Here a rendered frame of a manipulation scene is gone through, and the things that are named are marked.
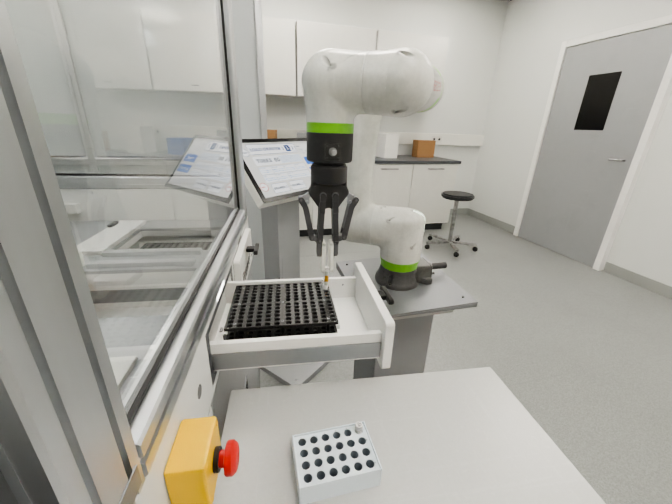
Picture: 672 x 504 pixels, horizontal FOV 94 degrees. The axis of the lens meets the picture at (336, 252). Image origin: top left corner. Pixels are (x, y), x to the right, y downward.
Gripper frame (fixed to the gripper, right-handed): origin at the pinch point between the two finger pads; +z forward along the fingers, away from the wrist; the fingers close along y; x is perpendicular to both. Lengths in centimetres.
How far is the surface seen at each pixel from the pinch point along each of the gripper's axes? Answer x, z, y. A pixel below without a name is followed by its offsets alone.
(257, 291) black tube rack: 1.5, 9.3, -16.0
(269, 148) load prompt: 90, -16, -16
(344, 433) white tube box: -28.6, 20.5, -0.2
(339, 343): -16.4, 11.6, 0.6
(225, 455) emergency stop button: -37.7, 10.0, -16.9
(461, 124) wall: 387, -34, 241
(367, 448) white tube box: -32.1, 19.8, 2.9
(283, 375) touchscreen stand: 67, 96, -12
